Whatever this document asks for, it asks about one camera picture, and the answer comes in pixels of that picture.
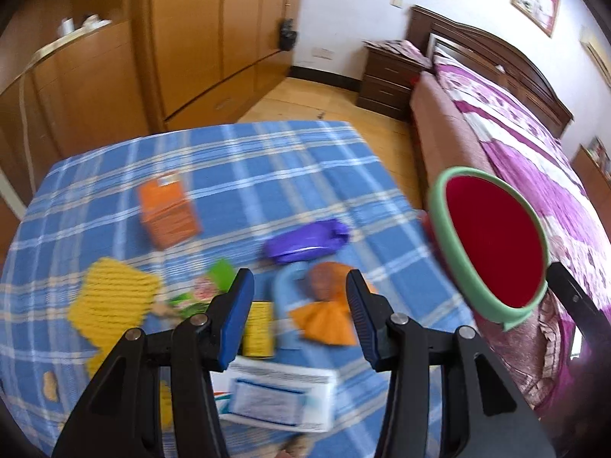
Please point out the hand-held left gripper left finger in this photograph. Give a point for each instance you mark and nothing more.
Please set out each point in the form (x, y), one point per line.
(238, 315)

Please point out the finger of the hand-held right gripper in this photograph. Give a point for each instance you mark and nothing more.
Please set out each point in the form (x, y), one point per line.
(570, 296)

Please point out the red bin with green rim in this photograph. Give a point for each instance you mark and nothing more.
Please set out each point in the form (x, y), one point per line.
(491, 238)

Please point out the yellow can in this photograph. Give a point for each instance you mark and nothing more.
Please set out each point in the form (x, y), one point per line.
(257, 329)

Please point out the purple floral bedspread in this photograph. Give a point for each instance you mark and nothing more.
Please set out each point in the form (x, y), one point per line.
(525, 152)

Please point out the orange wrapper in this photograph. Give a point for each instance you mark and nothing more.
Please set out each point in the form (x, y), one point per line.
(324, 317)

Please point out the dark wooden bed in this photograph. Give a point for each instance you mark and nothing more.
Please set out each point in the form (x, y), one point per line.
(501, 52)

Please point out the wall switch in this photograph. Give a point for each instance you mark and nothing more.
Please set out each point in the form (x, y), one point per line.
(397, 1)

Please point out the purple plastic packet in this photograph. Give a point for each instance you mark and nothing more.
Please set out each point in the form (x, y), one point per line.
(305, 241)

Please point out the wall air conditioner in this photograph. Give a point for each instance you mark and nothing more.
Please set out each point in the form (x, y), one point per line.
(599, 52)

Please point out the black wall device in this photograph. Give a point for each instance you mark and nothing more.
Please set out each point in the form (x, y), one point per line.
(288, 36)

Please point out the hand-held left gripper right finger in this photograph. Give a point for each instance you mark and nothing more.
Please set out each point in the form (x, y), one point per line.
(358, 315)

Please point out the wall socket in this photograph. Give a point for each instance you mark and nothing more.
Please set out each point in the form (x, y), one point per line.
(322, 53)

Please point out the light wooden nightstand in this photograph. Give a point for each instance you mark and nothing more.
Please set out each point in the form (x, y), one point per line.
(589, 181)

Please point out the white cup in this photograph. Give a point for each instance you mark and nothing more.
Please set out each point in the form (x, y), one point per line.
(67, 27)

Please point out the yellow woven mat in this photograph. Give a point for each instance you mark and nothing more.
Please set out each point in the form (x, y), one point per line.
(112, 296)

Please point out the beige cracker pieces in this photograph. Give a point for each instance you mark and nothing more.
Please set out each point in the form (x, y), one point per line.
(167, 307)

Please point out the white cloth bundle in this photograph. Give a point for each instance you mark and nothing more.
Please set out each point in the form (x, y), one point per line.
(95, 22)

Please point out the orange cardboard box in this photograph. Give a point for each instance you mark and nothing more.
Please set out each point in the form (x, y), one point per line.
(167, 210)

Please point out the wooden wardrobe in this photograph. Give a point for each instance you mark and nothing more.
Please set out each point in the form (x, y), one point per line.
(215, 33)

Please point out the green mosquito coil box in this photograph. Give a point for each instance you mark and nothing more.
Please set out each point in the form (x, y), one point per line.
(222, 274)

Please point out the white cardboard box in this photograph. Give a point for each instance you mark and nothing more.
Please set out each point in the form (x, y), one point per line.
(286, 377)

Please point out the low wooden cabinet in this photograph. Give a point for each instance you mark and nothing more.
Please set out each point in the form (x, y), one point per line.
(95, 90)

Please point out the blue plaid tablecloth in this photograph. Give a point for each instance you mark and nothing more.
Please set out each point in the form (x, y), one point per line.
(286, 167)

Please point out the small picture stand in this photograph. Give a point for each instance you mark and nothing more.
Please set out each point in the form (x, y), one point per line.
(600, 152)

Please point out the dark wooden nightstand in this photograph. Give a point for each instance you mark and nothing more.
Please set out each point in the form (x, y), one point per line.
(386, 86)

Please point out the patterned cloth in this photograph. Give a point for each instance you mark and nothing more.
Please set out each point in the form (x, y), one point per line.
(401, 50)

